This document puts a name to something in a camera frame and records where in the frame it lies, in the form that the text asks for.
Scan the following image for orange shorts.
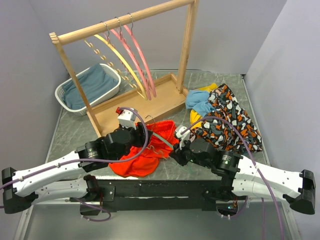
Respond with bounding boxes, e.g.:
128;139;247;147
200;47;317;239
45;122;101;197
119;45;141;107
109;120;179;178

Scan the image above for white laundry basket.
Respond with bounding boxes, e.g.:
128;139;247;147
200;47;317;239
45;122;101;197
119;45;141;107
55;63;121;116

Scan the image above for blue-grey cloth in basket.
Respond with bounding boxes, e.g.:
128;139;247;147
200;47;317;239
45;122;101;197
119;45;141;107
62;63;120;110

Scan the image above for green hanger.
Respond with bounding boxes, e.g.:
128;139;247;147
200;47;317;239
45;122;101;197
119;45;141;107
144;114;195;175

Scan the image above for pink hanger left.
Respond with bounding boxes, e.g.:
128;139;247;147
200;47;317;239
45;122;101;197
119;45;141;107
111;26;149;100

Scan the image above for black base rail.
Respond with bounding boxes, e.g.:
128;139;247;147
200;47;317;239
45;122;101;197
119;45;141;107
79;178;248;217

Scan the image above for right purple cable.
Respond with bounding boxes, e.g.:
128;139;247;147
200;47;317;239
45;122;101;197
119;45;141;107
182;116;286;240

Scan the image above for light blue garment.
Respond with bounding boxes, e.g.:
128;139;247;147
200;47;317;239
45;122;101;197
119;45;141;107
185;90;216;117

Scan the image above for pink hanger right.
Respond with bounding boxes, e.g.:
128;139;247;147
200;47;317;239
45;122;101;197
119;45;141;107
124;13;157;100

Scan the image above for pink hanger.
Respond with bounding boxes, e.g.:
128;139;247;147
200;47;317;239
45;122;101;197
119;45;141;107
111;26;149;100
124;13;157;100

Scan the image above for wooden clothes rack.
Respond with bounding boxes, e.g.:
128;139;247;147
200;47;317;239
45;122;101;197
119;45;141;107
49;0;199;137

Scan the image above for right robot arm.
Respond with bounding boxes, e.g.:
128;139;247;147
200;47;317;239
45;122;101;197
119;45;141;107
169;138;316;215

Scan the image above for yellow hanger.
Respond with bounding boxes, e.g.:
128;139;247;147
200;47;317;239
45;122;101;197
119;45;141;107
83;26;147;101

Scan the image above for yellow garment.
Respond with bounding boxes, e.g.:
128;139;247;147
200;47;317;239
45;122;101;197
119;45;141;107
189;83;218;124

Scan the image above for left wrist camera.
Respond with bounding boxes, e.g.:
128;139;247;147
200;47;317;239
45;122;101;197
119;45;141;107
115;107;137;130

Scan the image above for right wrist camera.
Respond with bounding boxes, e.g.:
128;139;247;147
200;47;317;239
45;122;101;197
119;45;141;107
175;124;191;150

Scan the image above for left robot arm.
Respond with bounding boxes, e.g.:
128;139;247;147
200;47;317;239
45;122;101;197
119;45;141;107
1;122;153;214

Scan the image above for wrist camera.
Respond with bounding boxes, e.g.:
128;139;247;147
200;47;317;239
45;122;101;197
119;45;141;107
115;107;137;130
175;124;191;150

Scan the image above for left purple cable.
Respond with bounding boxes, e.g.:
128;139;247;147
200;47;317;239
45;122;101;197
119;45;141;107
0;106;150;210

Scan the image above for camouflage patterned shorts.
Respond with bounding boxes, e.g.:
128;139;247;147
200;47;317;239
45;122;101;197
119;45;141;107
191;84;263;153

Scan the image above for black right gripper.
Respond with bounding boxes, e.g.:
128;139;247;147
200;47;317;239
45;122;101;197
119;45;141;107
168;137;212;169

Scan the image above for purple cable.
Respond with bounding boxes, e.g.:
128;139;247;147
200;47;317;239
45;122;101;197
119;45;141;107
182;116;286;240
0;106;150;210

